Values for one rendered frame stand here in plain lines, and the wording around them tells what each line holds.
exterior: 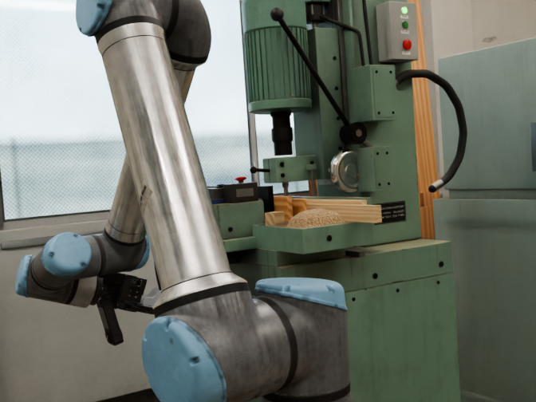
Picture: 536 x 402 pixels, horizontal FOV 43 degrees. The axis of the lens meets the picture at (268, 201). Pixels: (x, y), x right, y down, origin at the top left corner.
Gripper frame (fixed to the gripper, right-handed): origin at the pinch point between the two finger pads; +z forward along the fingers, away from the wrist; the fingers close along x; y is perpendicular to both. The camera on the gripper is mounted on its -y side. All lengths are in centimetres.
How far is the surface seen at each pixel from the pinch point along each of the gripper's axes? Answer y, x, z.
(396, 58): 82, -12, 43
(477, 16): 202, 137, 213
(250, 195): 33.7, -3.7, 12.8
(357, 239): 28, -27, 32
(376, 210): 35, -34, 29
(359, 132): 58, -11, 37
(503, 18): 197, 118, 216
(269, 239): 23.5, -11.7, 16.7
